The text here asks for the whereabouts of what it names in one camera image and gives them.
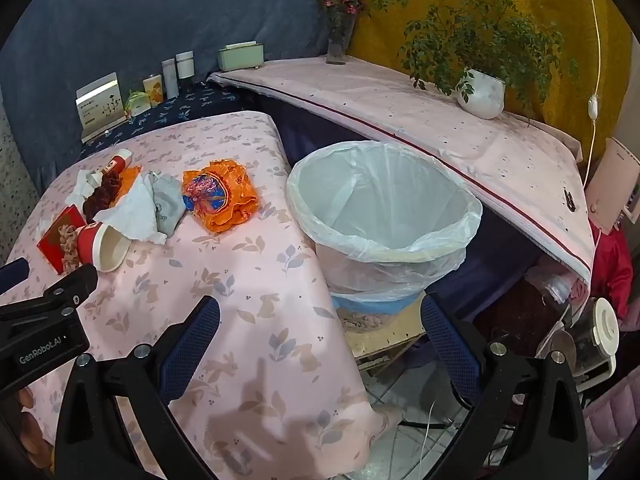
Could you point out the pink quilted cushion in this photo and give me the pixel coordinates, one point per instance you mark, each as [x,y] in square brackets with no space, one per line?
[615,410]

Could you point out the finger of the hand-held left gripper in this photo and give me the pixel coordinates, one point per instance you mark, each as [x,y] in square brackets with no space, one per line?
[12,274]
[70,290]

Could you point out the wooden stool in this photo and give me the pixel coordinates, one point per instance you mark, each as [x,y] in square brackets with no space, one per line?
[385,346]

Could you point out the dark purple cloth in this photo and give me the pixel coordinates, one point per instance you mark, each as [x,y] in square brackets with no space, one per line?
[295,130]

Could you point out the white lidded kettle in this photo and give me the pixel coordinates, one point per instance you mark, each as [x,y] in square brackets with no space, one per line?
[602,325]

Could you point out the white jar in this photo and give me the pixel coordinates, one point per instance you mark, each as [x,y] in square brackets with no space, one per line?
[185,65]

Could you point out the yellow backdrop cloth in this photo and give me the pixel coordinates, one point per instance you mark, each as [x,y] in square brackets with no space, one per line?
[550,0]

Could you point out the pale green tissue box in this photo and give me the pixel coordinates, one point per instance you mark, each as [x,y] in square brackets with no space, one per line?
[240,57]

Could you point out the red garment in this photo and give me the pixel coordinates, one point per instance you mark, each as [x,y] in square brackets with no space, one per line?
[610,265]

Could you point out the orange and blue ruffled wrapper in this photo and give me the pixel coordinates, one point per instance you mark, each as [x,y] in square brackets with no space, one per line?
[220,195]

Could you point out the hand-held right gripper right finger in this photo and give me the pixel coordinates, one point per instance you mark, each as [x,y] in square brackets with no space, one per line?
[450,355]

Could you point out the navy floral cloth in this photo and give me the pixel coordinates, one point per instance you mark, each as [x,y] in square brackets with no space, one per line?
[200,100]

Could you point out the orange plastic bag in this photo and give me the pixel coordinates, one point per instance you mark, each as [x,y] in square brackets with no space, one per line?
[129,180]

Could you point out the person's left hand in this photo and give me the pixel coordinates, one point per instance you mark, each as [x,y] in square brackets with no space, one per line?
[30,415]

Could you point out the standing card box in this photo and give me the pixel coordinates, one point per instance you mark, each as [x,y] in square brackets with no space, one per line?
[100,105]

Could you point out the glass vase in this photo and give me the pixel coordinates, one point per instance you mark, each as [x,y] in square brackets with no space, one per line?
[336,51]

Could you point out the white tissue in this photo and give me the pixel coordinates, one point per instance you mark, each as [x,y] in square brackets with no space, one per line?
[135,212]

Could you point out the pink cloth with red stripe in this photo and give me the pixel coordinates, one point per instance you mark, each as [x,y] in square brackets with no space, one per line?
[425,125]

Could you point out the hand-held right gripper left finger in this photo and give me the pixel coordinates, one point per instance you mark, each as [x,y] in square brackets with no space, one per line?
[192,345]

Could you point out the tall white bottle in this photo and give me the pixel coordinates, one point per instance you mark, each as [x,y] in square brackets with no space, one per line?
[170,77]

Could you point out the blue wastebasket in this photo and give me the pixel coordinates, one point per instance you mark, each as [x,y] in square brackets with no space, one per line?
[372,306]

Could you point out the orange print tin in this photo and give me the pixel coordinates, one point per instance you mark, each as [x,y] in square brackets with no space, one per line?
[152,90]

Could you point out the trash bin with plastic liner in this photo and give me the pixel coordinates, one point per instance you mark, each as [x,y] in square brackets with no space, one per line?
[380,200]

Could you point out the white wall appliance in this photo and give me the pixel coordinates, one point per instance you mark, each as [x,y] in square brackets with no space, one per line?
[612,185]

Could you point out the blue-grey backdrop cloth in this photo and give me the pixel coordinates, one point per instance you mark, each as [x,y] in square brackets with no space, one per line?
[150,10]

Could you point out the green snack packet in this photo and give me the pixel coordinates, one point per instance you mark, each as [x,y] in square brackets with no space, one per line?
[136,102]

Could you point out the pink floral tablecloth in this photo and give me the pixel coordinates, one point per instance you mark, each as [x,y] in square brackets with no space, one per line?
[250,285]

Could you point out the beige scraps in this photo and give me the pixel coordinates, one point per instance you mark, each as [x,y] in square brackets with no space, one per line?
[67,247]

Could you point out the red paper packet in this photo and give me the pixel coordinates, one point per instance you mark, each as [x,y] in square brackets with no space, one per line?
[52,237]

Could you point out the green plant in white pot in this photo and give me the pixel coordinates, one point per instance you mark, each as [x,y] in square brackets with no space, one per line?
[482,94]

